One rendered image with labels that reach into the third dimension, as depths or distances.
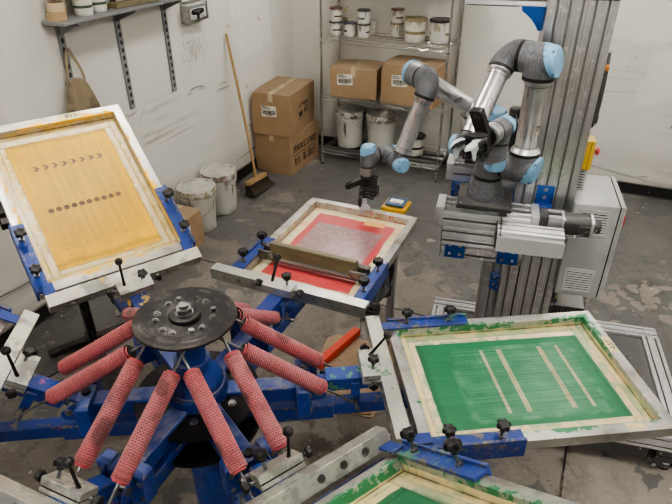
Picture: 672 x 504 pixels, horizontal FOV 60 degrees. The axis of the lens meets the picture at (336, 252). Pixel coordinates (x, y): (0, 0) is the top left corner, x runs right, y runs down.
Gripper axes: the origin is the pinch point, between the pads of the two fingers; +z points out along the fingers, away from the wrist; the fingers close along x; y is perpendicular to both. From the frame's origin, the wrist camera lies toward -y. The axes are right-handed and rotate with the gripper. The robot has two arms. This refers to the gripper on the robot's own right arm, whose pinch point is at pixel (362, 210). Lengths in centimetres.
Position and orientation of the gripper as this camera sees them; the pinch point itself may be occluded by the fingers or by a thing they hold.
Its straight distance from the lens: 299.8
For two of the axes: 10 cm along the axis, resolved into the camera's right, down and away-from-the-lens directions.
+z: 0.0, 8.5, 5.2
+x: 4.0, -4.8, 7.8
